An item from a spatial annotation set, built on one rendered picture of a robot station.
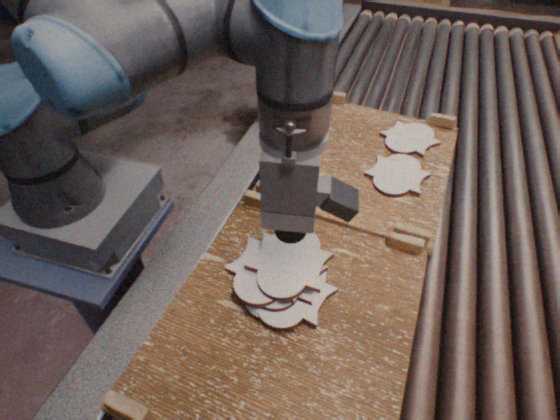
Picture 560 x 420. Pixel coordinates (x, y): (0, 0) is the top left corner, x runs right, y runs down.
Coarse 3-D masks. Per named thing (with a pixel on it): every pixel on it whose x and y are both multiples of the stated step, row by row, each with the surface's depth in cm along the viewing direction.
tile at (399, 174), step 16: (384, 160) 81; (400, 160) 81; (416, 160) 81; (368, 176) 78; (384, 176) 77; (400, 176) 77; (416, 176) 77; (384, 192) 74; (400, 192) 74; (416, 192) 74
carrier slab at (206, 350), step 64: (384, 256) 64; (192, 320) 56; (256, 320) 56; (320, 320) 56; (384, 320) 56; (128, 384) 50; (192, 384) 50; (256, 384) 50; (320, 384) 50; (384, 384) 50
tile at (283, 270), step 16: (272, 240) 59; (304, 240) 59; (256, 256) 57; (272, 256) 57; (288, 256) 57; (304, 256) 57; (320, 256) 57; (256, 272) 56; (272, 272) 55; (288, 272) 55; (304, 272) 55; (320, 272) 56; (272, 288) 53; (288, 288) 53; (304, 288) 54
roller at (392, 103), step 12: (420, 24) 144; (408, 36) 136; (408, 48) 127; (408, 60) 121; (396, 72) 116; (408, 72) 118; (396, 84) 110; (396, 96) 105; (384, 108) 102; (396, 108) 102
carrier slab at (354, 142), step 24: (336, 120) 94; (360, 120) 94; (384, 120) 94; (408, 120) 94; (336, 144) 87; (360, 144) 87; (336, 168) 81; (360, 168) 81; (432, 168) 81; (360, 192) 75; (432, 192) 75; (360, 216) 71; (384, 216) 71; (408, 216) 71; (432, 216) 71; (432, 240) 67
